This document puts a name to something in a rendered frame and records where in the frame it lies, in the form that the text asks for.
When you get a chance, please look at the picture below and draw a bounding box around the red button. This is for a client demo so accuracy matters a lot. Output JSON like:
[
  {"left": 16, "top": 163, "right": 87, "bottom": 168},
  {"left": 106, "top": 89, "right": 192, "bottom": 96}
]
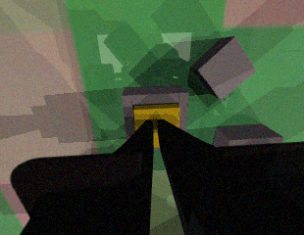
[{"left": 214, "top": 124, "right": 284, "bottom": 147}]

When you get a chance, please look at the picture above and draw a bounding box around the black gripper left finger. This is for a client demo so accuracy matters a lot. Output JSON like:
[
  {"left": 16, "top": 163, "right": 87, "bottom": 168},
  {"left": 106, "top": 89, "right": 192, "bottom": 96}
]
[{"left": 10, "top": 119, "right": 154, "bottom": 235}]

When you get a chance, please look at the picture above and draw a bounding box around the yellow button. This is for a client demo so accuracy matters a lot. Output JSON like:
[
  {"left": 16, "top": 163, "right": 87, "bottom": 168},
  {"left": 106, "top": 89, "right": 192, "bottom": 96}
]
[{"left": 122, "top": 85, "right": 189, "bottom": 150}]

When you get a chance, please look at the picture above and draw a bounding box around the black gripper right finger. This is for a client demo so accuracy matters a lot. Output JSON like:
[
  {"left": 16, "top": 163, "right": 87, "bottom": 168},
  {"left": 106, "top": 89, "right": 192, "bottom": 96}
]
[{"left": 158, "top": 119, "right": 304, "bottom": 235}]

